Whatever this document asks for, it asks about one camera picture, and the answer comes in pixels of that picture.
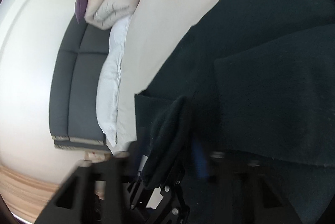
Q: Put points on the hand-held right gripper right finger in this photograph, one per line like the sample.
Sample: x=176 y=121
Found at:
x=201 y=161

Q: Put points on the dark green knit garment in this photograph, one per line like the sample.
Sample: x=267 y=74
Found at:
x=261 y=82

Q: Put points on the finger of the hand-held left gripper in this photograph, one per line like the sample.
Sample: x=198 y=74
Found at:
x=172 y=203
x=137 y=192

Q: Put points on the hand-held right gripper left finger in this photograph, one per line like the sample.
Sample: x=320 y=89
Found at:
x=115 y=171

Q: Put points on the bed with beige sheet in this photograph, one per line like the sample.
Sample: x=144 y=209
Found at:
x=183 y=4

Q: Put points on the grey padded headboard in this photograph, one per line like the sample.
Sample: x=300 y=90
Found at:
x=78 y=82

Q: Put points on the white pillow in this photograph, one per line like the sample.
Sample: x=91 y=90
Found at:
x=112 y=69

